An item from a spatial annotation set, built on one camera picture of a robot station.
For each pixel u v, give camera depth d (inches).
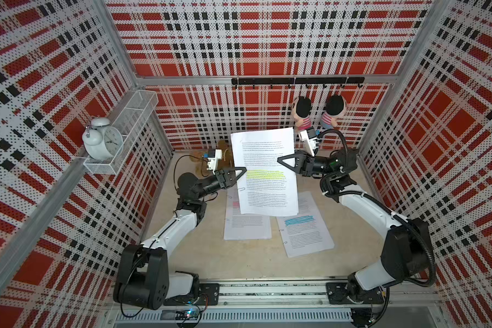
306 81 34.8
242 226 36.6
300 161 24.4
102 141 23.6
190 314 27.3
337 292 29.2
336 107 36.4
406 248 16.7
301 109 37.5
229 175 26.6
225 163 27.2
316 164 24.8
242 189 27.7
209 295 28.9
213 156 26.6
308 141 23.9
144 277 16.3
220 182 25.1
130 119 32.5
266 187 26.4
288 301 28.8
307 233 35.2
